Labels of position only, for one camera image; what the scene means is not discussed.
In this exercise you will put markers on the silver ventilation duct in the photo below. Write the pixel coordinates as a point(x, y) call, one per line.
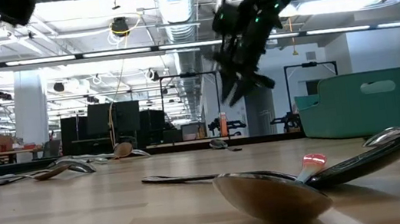
point(174, 7)

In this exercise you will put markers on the dark steel spoon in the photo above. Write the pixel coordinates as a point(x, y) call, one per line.
point(376, 158)
point(53, 173)
point(81, 167)

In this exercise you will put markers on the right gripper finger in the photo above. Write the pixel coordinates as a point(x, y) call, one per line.
point(227, 83)
point(241, 87)

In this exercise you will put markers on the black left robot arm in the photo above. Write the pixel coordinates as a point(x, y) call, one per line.
point(16, 8)

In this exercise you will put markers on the grey door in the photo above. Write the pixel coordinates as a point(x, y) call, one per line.
point(261, 119)

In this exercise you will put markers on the wooden desk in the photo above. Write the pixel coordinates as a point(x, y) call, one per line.
point(15, 151)

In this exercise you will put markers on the black cabinet row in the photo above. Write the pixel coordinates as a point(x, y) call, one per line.
point(108, 120)

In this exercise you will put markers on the orange bottle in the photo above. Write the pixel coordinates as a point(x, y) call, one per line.
point(223, 126)

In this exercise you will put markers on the LED light bar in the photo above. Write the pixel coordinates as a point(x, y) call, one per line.
point(118, 52)

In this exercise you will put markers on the black frame stand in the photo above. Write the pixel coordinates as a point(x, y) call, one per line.
point(187, 75)
point(310, 64)

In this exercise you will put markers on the grey chair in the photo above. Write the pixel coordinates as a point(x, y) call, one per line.
point(52, 150)

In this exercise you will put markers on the teal plastic bin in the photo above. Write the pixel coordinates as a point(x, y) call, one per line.
point(340, 116)

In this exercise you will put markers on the white column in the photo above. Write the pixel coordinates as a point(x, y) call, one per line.
point(31, 122)

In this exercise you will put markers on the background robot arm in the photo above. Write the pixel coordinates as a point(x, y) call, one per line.
point(288, 119)
point(232, 125)

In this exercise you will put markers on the black ceiling device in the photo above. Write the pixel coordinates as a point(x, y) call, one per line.
point(120, 26)

